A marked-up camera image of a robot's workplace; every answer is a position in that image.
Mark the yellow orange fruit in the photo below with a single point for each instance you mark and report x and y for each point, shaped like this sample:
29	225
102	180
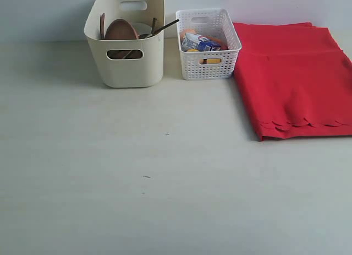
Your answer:
192	50

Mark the cream plastic bin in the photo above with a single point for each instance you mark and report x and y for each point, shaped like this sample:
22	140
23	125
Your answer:
127	63

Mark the white perforated plastic basket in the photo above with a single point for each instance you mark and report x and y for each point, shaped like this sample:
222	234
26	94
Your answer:
216	25

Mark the blue white milk carton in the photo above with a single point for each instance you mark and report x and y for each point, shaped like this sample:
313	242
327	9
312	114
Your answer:
198	42

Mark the pale green ceramic bowl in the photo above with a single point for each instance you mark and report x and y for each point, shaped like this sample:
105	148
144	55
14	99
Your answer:
141	28

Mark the red table cloth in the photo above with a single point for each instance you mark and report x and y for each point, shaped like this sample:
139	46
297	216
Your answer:
295	81

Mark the wooden spoon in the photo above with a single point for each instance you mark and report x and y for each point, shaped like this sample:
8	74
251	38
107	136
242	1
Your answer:
102	24

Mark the wooden chopstick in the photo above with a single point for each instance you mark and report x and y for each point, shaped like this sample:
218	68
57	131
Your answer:
164	27
153	25

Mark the brown wooden plate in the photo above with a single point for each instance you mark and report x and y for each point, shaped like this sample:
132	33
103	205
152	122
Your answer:
120	29

